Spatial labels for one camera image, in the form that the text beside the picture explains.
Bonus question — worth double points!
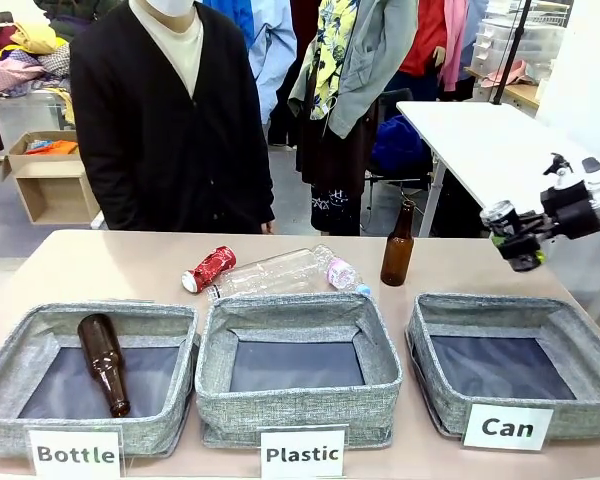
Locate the pink hanging garment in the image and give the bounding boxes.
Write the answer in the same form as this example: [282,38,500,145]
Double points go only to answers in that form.
[439,0,471,93]

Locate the white folding table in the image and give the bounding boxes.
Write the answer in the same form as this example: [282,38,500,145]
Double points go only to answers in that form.
[395,100,600,321]

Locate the pile of colourful clothes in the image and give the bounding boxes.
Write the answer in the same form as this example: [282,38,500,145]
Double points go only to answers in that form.
[0,13,76,126]

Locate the black stand pole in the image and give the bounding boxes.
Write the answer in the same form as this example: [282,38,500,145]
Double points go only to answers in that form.
[492,0,534,106]

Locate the white Plastic label sign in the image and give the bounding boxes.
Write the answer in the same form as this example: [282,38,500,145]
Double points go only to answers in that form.
[258,428,347,480]

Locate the white Bottle label sign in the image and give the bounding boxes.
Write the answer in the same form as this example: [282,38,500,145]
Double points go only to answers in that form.
[27,427,127,479]

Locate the red hanging garment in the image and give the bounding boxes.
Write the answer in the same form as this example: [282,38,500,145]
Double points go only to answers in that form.
[397,0,448,77]

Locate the open cardboard box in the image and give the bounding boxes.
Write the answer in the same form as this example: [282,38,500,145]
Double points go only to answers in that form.
[0,130,101,226]

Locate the mannequin with yellow floral shirt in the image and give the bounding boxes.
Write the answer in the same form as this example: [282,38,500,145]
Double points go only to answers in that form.
[287,0,420,237]

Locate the small pink label plastic bottle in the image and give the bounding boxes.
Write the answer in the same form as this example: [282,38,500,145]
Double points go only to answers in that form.
[313,243,373,298]

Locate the blue fabric bag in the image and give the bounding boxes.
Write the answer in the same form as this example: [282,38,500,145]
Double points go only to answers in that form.
[370,114,434,177]

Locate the brown glass bottle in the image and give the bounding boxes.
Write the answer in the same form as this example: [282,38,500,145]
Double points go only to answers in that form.
[380,199,417,287]
[76,313,132,419]

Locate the large clear plastic bottle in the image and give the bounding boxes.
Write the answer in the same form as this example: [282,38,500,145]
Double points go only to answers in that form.
[207,248,331,303]

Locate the black drink can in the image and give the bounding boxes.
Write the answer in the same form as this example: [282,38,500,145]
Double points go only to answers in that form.
[479,199,522,238]

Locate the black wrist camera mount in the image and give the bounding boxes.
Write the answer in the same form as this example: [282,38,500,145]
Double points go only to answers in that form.
[542,152,600,177]

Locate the grey fabric basket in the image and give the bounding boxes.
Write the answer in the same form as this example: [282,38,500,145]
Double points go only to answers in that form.
[405,292,600,441]
[0,300,200,460]
[194,292,404,450]

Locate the light blue hanging jacket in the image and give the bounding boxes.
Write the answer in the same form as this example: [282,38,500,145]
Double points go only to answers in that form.
[203,0,298,126]

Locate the clear plastic storage drawers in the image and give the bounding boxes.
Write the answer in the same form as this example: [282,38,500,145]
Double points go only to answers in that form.
[469,14,567,84]

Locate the white face mask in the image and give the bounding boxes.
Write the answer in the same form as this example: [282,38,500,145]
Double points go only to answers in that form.
[144,0,199,16]

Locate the crushed red drink can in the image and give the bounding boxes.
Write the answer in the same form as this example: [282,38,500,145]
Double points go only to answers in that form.
[181,245,238,293]

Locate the white Can label sign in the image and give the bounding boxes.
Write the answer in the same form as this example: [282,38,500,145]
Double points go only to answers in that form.
[461,402,555,452]

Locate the person in black cardigan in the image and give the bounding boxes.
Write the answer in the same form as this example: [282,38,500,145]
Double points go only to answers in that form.
[69,0,276,235]

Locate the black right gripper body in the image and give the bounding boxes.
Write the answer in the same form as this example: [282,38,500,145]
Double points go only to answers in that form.
[539,180,600,240]

